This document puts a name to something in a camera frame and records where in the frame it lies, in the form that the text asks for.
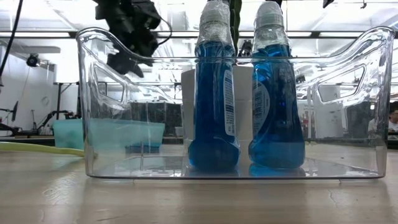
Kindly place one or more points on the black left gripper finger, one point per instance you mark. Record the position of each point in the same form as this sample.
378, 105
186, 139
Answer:
124, 63

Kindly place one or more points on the blue dish soap bottle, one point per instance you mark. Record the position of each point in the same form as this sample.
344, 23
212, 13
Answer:
213, 124
276, 130

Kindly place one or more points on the yellow dish brush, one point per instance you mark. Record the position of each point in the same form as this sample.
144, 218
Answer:
37, 147

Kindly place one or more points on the teal translucent plastic bin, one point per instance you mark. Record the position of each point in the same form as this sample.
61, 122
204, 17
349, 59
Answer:
66, 133

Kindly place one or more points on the green cactus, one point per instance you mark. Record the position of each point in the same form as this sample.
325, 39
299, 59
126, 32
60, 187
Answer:
235, 18

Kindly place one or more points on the white hexagonal plant pot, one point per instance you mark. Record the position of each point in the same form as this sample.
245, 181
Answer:
244, 87

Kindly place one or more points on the clear plastic bin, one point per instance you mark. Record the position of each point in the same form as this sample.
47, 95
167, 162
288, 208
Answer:
342, 155

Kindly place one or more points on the person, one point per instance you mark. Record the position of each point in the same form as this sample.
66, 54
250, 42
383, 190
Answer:
393, 123

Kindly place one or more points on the black dome camera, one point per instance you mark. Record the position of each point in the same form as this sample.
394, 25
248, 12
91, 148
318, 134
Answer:
32, 60

